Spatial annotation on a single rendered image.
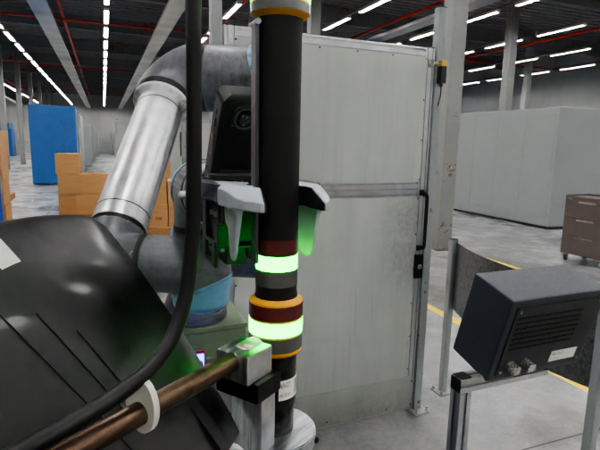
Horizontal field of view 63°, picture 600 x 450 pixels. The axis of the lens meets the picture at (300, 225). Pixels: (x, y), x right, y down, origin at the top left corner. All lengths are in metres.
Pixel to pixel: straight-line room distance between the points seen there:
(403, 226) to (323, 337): 0.71
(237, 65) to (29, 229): 0.54
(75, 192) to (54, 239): 9.23
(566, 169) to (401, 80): 8.00
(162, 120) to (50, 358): 0.53
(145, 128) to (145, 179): 0.10
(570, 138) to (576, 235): 3.31
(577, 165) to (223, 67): 9.94
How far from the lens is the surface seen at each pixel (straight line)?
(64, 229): 0.43
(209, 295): 0.63
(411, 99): 2.63
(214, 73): 0.87
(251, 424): 0.41
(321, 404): 2.74
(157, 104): 0.83
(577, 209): 7.43
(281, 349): 0.39
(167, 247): 0.63
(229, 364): 0.36
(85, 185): 9.63
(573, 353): 1.23
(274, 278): 0.38
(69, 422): 0.29
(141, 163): 0.75
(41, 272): 0.38
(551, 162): 10.20
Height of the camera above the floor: 1.51
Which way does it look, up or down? 10 degrees down
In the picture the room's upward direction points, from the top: 1 degrees clockwise
